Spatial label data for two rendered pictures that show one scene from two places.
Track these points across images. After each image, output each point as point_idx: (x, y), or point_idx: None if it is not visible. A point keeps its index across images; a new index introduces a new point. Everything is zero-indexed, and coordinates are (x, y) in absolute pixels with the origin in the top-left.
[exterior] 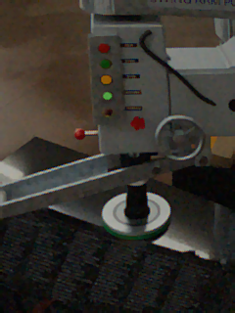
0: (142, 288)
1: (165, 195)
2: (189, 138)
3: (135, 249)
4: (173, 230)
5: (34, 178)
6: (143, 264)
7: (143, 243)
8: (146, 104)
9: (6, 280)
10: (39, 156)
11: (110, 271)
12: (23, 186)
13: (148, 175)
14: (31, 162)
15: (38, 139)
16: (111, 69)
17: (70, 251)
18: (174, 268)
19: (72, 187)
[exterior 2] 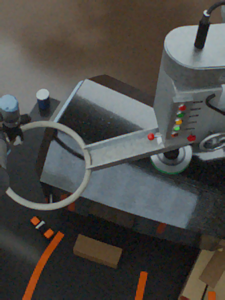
0: (179, 203)
1: None
2: None
3: (173, 179)
4: (195, 165)
5: (109, 142)
6: (179, 189)
7: (178, 175)
8: (197, 126)
9: (84, 195)
10: (94, 99)
11: (157, 191)
12: (100, 146)
13: (185, 145)
14: (90, 106)
15: (89, 82)
16: (183, 116)
17: (130, 177)
18: (199, 193)
19: (140, 155)
